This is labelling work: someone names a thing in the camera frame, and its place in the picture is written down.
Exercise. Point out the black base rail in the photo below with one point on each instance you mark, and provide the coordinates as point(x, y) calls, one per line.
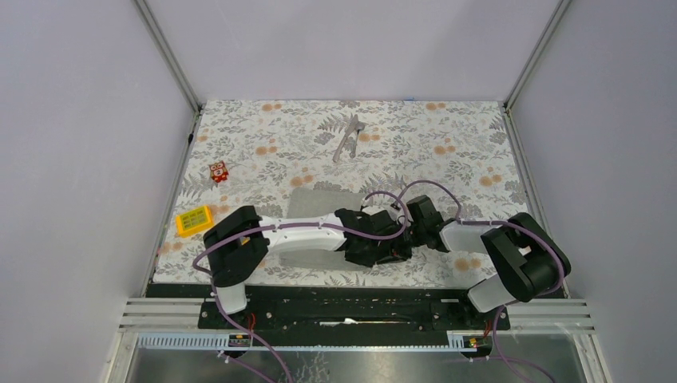
point(341, 316)

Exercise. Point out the left aluminium frame post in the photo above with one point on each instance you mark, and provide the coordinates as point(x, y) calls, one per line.
point(161, 42)

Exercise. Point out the floral patterned tablecloth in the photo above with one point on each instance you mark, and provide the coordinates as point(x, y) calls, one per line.
point(457, 153)

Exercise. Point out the yellow toy block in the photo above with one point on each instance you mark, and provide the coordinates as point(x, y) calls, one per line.
point(193, 222)

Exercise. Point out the grey cloth napkin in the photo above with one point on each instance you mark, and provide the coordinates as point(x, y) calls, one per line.
point(306, 203)

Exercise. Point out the red owl toy block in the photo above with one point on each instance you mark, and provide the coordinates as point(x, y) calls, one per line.
point(218, 172)

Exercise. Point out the right aluminium frame post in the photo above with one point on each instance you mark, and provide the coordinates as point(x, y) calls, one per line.
point(537, 52)

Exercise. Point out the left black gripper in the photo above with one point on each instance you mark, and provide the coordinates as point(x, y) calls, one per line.
point(366, 259)

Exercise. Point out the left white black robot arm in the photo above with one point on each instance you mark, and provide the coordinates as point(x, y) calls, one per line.
point(236, 245)

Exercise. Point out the aluminium frame post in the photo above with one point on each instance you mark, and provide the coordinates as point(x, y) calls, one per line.
point(161, 42)
point(537, 52)

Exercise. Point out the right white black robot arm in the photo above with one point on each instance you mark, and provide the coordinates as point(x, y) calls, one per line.
point(526, 260)

